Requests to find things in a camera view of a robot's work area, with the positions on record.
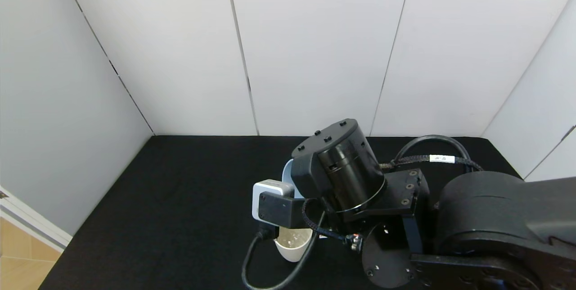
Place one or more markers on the black table cloth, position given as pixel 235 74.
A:
pixel 180 200

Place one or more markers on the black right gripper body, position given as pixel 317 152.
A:
pixel 326 220

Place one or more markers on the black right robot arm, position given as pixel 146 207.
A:
pixel 342 164

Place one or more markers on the white wrist camera black mount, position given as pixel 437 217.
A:
pixel 279 209

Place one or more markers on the cream white cup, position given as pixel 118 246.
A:
pixel 292 250

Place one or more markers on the white partition base rail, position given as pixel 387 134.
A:
pixel 31 222

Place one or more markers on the light blue cup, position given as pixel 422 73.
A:
pixel 288 170

